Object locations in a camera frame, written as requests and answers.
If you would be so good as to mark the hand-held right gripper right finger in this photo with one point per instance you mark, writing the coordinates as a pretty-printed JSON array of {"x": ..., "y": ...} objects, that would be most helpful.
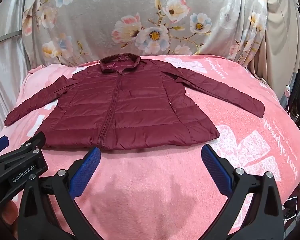
[{"x": 215, "y": 170}]

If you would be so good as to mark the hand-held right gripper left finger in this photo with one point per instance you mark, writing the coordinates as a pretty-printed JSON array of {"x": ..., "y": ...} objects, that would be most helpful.
[{"x": 87, "y": 172}]

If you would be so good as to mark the maroon puffer jacket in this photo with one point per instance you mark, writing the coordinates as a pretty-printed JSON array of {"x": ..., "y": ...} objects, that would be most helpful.
[{"x": 130, "y": 110}]

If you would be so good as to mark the person's left hand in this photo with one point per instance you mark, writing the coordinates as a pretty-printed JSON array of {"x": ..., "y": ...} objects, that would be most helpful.
[{"x": 10, "y": 217}]

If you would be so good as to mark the pink printed blanket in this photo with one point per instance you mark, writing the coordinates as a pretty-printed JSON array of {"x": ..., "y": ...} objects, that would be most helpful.
[{"x": 165, "y": 192}]

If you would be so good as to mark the pale grey curtain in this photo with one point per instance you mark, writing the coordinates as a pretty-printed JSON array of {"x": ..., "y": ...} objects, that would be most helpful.
[{"x": 5, "y": 67}]

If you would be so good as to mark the metal rod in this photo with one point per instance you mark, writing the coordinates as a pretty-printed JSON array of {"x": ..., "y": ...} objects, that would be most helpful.
[{"x": 5, "y": 38}]

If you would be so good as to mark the beige curtain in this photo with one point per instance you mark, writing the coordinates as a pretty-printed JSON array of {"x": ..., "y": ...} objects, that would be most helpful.
[{"x": 282, "y": 30}]

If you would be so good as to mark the grey floral bed sheet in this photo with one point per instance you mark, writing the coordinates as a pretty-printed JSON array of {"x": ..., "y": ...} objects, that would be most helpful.
[{"x": 120, "y": 17}]

